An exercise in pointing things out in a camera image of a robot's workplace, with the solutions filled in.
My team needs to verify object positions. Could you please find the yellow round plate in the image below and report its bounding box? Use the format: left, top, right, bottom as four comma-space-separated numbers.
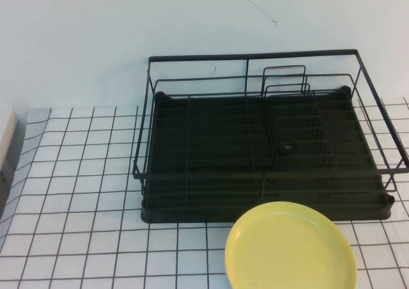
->
224, 201, 359, 289

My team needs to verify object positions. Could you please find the black plastic drip tray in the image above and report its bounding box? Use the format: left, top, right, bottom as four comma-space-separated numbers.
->
140, 86, 396, 224

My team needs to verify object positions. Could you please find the white black-grid tablecloth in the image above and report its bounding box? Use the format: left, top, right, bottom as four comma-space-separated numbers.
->
0, 97, 409, 289

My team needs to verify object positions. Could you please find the beige box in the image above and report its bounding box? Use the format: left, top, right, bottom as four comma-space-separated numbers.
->
0, 109, 27, 219

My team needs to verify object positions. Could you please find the black wire dish rack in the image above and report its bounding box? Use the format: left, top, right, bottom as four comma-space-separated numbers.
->
132, 48, 409, 207

